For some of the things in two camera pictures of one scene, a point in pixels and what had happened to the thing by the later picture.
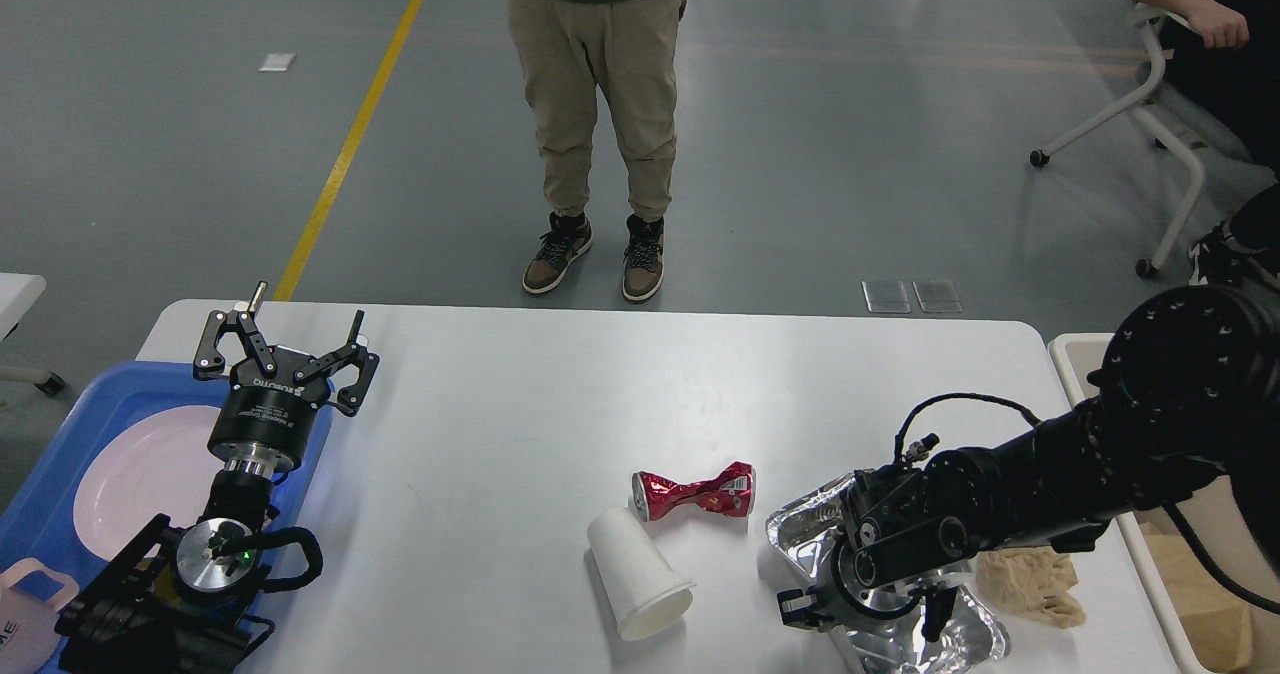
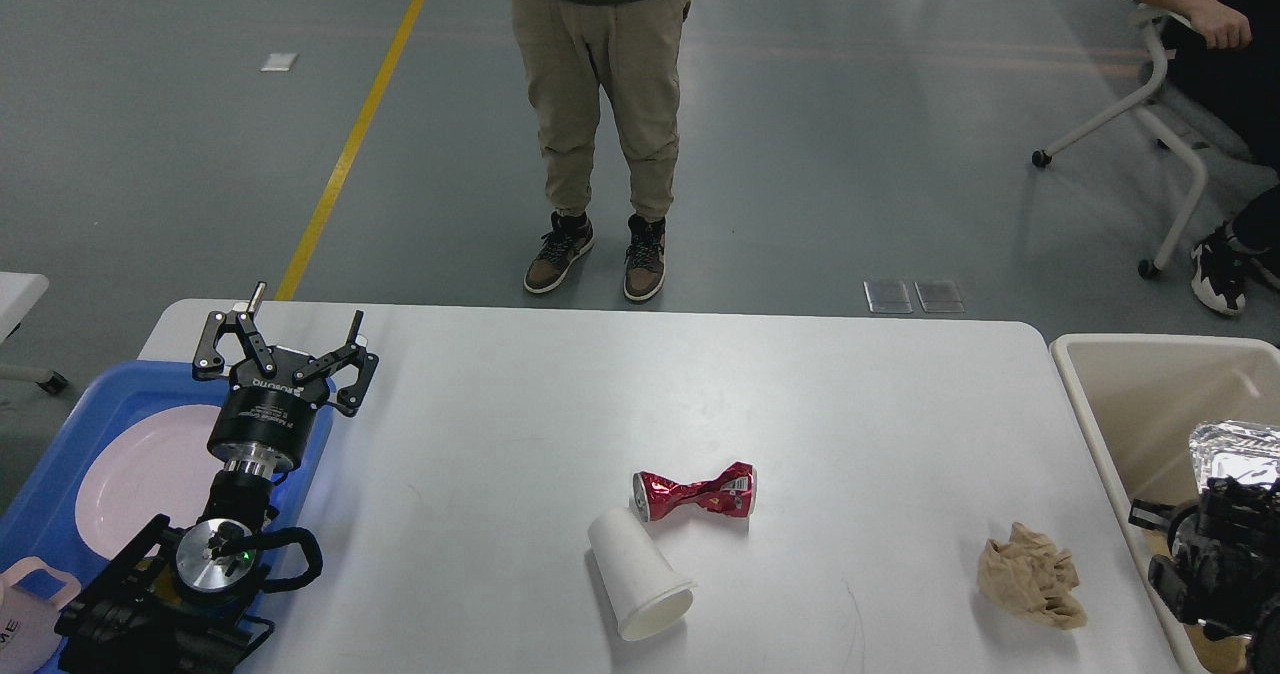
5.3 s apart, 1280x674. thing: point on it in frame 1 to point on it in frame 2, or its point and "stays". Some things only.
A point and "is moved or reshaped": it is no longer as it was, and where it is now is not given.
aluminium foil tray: x=804 y=532 is moved or reshaped
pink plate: x=160 y=463 stays
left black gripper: x=265 y=417 stays
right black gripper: x=801 y=608 to x=1150 y=515
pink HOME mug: x=30 y=627 stays
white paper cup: x=644 y=594 stays
